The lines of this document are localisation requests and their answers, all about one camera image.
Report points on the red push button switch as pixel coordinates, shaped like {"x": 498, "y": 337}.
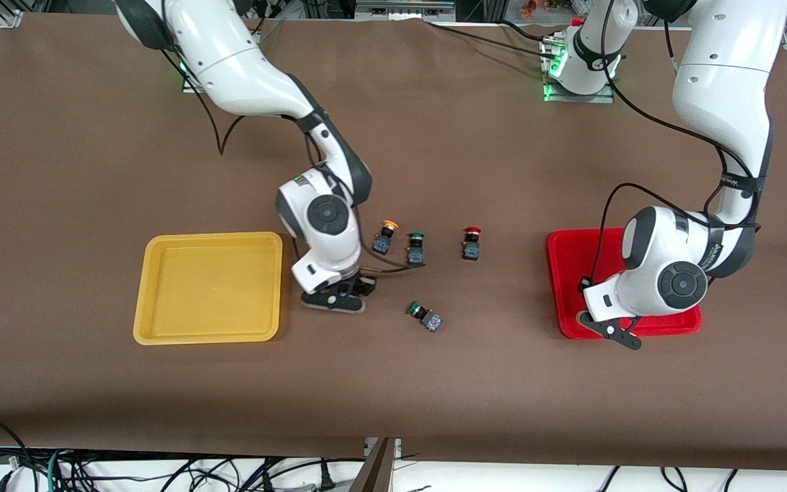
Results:
{"x": 471, "y": 247}

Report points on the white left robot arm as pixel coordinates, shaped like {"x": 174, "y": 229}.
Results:
{"x": 721, "y": 89}

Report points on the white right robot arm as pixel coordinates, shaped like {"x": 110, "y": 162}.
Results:
{"x": 229, "y": 61}

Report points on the red plastic tray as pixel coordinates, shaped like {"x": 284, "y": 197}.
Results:
{"x": 571, "y": 273}

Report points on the yellow plastic tray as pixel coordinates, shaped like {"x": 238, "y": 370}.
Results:
{"x": 209, "y": 294}

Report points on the black power plug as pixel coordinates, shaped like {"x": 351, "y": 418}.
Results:
{"x": 326, "y": 476}

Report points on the brown table cover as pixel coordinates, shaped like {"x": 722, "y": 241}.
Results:
{"x": 93, "y": 137}

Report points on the yellow push button switch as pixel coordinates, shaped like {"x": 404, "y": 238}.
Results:
{"x": 384, "y": 240}

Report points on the green push button switch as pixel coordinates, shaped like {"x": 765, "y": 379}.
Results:
{"x": 415, "y": 253}
{"x": 427, "y": 319}

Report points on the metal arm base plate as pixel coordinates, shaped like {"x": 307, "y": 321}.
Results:
{"x": 188, "y": 85}
{"x": 581, "y": 98}

